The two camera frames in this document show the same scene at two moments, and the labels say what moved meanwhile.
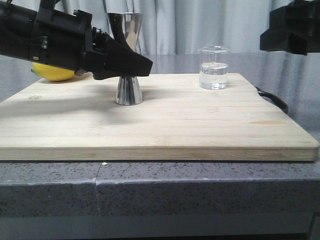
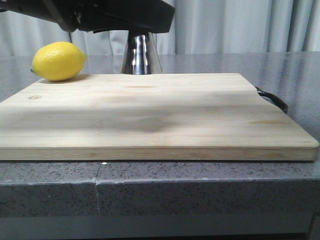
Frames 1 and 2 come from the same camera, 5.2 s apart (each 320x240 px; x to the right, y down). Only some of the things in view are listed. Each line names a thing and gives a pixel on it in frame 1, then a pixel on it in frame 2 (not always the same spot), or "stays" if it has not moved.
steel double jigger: (126, 27) -> (141, 56)
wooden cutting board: (78, 120) stays
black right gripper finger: (120, 60) -> (141, 16)
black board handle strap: (276, 100) stays
